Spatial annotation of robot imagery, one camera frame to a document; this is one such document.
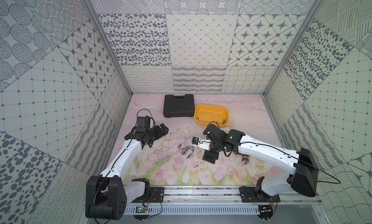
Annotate red brown pipe fitting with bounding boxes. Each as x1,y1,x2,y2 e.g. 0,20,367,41
241,155,250,165

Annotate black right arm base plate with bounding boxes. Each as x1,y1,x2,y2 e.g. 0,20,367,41
239,176,281,203

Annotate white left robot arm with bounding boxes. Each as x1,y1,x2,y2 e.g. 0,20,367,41
85,124,169,220

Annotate yellow plastic storage box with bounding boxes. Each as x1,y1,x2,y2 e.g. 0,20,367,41
194,104,229,128

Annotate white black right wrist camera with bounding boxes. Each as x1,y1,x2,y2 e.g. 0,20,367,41
191,124,227,150

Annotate black plastic tool case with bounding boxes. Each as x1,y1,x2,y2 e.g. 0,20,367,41
163,94,195,118

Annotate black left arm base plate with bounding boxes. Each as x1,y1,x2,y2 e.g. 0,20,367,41
132,178,165,203

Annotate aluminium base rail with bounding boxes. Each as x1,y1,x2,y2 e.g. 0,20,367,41
84,185,323,206

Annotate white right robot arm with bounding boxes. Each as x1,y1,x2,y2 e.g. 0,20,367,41
192,125,321,197

